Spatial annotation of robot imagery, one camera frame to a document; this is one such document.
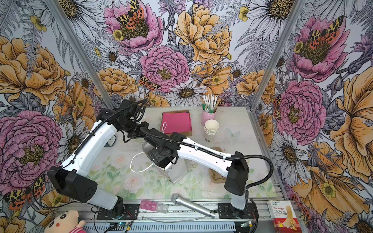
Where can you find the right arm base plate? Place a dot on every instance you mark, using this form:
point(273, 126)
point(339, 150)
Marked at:
point(226, 211)

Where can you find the bandage box red white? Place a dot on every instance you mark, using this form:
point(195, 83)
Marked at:
point(284, 217)

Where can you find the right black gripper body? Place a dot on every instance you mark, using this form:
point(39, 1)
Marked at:
point(157, 154)

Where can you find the white paper gift bag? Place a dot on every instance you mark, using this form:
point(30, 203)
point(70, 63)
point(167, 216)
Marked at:
point(153, 137)

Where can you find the plush doll toy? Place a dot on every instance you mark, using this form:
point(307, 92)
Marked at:
point(67, 222)

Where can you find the teal alarm clock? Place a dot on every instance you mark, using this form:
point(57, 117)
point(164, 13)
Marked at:
point(111, 141)

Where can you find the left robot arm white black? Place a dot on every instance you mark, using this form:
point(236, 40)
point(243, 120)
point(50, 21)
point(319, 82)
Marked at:
point(71, 177)

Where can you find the brown pulp cup carrier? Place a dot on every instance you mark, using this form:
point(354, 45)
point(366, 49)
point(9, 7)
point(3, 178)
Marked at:
point(216, 177)

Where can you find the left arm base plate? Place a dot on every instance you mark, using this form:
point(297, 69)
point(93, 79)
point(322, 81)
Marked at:
point(126, 212)

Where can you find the pink straw holder cup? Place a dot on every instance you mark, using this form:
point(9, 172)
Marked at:
point(207, 116)

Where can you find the pink napkin stack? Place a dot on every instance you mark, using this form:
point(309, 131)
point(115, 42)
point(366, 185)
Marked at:
point(176, 122)

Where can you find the pink plastic clip box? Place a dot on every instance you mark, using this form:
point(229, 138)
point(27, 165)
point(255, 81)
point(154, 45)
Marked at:
point(152, 206)

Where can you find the stack of white paper cups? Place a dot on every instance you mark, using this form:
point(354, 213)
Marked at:
point(211, 129)

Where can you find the silver microphone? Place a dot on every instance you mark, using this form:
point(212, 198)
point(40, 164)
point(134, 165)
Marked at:
point(178, 200)

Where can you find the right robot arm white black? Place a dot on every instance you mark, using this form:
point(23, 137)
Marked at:
point(233, 167)

